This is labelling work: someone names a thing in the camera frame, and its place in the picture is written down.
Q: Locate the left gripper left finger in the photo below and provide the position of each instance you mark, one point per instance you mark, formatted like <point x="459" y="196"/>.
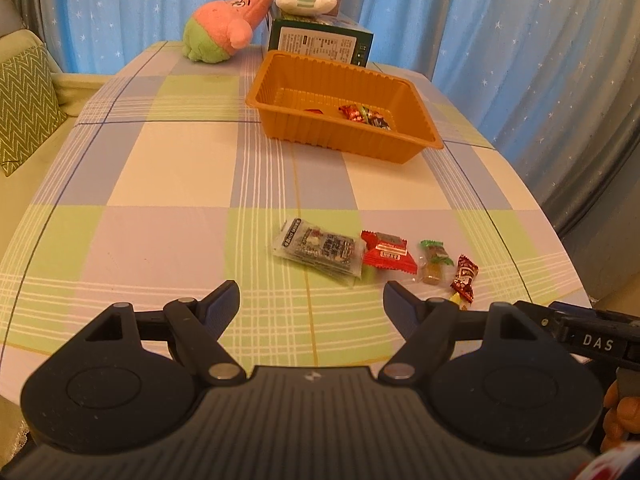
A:
<point x="192" y="328"/>

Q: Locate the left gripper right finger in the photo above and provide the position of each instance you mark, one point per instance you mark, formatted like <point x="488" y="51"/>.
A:
<point x="431" y="329"/>

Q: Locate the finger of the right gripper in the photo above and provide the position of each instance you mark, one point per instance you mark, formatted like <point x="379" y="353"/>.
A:
<point x="575" y="307"/>
<point x="546" y="318"/>

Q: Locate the brown red candy wrapper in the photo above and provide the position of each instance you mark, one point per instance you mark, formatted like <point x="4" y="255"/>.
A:
<point x="462" y="284"/>

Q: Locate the green topped clear candy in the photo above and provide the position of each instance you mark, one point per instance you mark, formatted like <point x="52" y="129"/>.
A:
<point x="436" y="261"/>

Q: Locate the red snack packet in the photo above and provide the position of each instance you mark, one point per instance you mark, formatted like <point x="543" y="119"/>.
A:
<point x="387" y="252"/>

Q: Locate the clear dark snack packet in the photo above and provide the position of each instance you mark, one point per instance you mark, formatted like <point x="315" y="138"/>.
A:
<point x="336" y="255"/>

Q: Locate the green long snack packet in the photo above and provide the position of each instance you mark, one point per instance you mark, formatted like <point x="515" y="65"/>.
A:
<point x="373" y="118"/>

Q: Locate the red gold candy packet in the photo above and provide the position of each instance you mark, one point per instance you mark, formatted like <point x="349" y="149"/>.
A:
<point x="354" y="113"/>

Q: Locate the yellow candy wrapper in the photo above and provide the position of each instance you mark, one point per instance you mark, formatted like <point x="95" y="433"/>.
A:
<point x="460" y="301"/>

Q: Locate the right hand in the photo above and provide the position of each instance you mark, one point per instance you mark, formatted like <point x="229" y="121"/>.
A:
<point x="622" y="418"/>

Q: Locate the checkered tablecloth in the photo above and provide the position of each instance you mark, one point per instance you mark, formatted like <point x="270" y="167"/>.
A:
<point x="166" y="186"/>

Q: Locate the light green sofa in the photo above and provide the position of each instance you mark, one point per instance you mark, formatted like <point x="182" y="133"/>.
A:
<point x="72" y="91"/>

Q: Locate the orange plastic tray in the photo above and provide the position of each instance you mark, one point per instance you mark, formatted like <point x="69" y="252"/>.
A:
<point x="288" y="83"/>

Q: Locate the blue star curtain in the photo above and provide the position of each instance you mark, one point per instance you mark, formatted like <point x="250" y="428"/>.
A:
<point x="553" y="84"/>

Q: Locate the green chevron cushion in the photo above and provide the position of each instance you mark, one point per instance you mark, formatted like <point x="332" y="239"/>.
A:
<point x="30" y="112"/>

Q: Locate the pink starfish plush toy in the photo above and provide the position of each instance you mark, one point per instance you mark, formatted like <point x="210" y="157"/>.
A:
<point x="219" y="29"/>

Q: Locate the green printed box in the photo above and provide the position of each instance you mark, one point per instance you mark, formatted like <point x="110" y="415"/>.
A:
<point x="334" y="38"/>

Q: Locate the grey cushion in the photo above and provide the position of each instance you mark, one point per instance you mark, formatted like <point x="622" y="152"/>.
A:
<point x="10" y="19"/>

